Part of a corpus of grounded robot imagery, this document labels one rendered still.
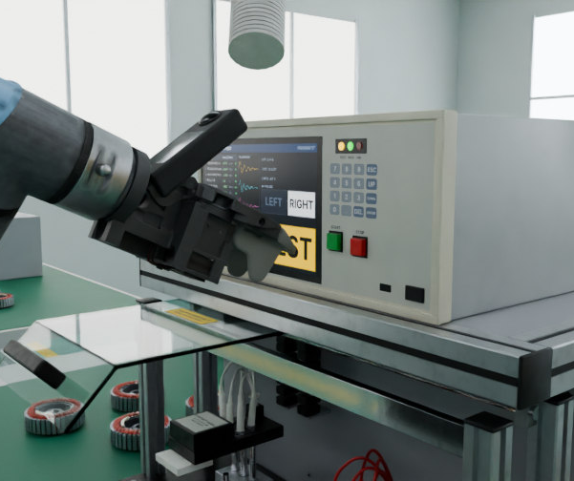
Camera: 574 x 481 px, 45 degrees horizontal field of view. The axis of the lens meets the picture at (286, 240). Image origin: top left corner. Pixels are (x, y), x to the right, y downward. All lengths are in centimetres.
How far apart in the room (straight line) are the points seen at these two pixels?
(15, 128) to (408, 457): 62
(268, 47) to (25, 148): 151
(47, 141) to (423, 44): 771
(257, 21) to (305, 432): 125
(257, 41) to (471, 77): 662
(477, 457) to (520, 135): 33
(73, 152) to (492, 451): 42
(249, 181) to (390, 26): 695
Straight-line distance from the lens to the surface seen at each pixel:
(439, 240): 66
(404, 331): 67
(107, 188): 57
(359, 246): 73
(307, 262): 81
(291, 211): 82
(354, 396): 73
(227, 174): 93
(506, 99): 820
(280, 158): 84
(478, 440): 64
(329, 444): 103
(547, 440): 71
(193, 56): 618
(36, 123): 55
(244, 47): 202
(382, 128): 71
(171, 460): 95
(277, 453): 114
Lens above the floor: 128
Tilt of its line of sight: 7 degrees down
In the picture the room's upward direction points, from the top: straight up
